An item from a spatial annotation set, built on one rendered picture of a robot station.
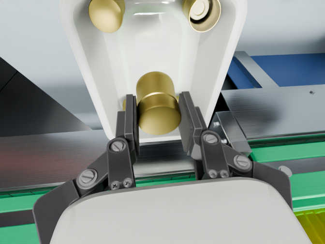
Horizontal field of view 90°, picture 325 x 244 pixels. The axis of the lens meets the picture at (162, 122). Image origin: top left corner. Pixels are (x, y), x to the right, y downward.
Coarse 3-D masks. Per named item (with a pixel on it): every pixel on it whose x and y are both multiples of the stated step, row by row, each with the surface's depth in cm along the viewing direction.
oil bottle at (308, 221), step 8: (296, 216) 29; (304, 216) 30; (312, 216) 30; (304, 224) 29; (312, 224) 29; (320, 224) 29; (312, 232) 28; (320, 232) 28; (312, 240) 27; (320, 240) 27
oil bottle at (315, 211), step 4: (324, 208) 30; (316, 212) 30; (320, 212) 30; (324, 212) 30; (316, 216) 30; (320, 216) 30; (324, 216) 30; (320, 220) 30; (324, 220) 29; (324, 224) 29; (324, 228) 29
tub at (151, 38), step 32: (64, 0) 13; (128, 0) 19; (160, 0) 20; (224, 0) 16; (96, 32) 20; (128, 32) 22; (160, 32) 23; (192, 32) 23; (224, 32) 18; (96, 64) 20; (128, 64) 25; (160, 64) 26; (192, 64) 27; (224, 64) 19; (96, 96) 21; (192, 96) 30
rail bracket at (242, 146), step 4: (244, 140) 24; (232, 144) 24; (236, 144) 24; (240, 144) 24; (244, 144) 24; (248, 144) 24; (236, 148) 23; (240, 148) 23; (244, 148) 23; (248, 148) 23; (240, 152) 23; (244, 152) 23; (248, 152) 23; (280, 168) 16; (284, 168) 16; (288, 168) 16; (288, 172) 16; (288, 176) 16
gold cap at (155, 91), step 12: (156, 72) 14; (144, 84) 13; (156, 84) 13; (168, 84) 13; (144, 96) 12; (156, 96) 12; (168, 96) 12; (144, 108) 12; (156, 108) 11; (168, 108) 11; (144, 120) 12; (156, 120) 12; (168, 120) 12; (180, 120) 13; (156, 132) 13; (168, 132) 14
